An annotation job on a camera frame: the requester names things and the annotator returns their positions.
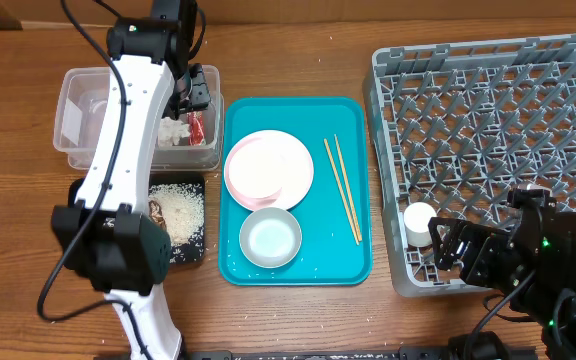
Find grey bowl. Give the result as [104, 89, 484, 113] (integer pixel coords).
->
[239, 207, 302, 269]

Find wooden chopstick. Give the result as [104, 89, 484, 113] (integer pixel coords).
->
[334, 135, 362, 242]
[323, 139, 360, 246]

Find teal serving tray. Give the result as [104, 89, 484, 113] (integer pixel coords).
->
[218, 97, 372, 286]

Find white cup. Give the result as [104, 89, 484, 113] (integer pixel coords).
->
[403, 202, 437, 247]

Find right wooden chopstick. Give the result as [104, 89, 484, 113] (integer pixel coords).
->
[334, 135, 362, 242]

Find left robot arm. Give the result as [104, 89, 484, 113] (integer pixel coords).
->
[37, 1, 210, 359]

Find grey dishwasher rack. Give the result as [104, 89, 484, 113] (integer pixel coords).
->
[364, 34, 576, 297]

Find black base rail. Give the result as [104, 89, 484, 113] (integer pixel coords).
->
[182, 332, 539, 360]

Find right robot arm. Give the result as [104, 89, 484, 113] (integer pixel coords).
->
[428, 184, 576, 359]

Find clear plastic bin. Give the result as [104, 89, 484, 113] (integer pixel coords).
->
[53, 65, 224, 171]

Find white napkin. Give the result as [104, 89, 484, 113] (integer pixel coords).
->
[157, 117, 191, 147]

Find left wooden chopstick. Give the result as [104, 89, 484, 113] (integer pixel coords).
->
[323, 139, 360, 246]

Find black plastic tray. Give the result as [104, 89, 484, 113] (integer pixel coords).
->
[65, 171, 207, 266]

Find rice and food scraps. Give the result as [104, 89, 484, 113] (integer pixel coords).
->
[149, 183, 205, 246]

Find red snack wrapper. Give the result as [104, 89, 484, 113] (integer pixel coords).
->
[187, 112, 206, 146]

